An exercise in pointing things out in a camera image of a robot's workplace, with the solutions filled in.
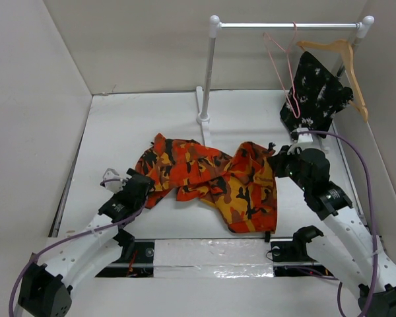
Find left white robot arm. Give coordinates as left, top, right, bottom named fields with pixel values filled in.
left=9, top=168, right=154, bottom=316

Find orange camouflage trousers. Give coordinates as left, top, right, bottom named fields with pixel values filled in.
left=135, top=134, right=278, bottom=234

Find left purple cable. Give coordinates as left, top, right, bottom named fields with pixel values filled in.
left=8, top=178, right=149, bottom=317

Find black white patterned garment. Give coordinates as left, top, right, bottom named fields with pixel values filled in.
left=280, top=52, right=354, bottom=132

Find wooden clothes hanger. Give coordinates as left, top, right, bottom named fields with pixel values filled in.
left=296, top=39, right=368, bottom=123

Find pink wire hanger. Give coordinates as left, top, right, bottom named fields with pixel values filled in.
left=263, top=21, right=301, bottom=119

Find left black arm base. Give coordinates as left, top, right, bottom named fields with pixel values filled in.
left=96, top=240, right=154, bottom=278

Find white metal clothes rack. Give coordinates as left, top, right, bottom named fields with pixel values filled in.
left=195, top=15, right=376, bottom=153

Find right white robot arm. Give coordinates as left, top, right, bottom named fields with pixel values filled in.
left=269, top=145, right=396, bottom=316

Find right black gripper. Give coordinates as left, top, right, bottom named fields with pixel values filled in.
left=266, top=144, right=311, bottom=192

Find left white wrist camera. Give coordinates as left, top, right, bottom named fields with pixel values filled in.
left=100, top=168, right=128, bottom=194

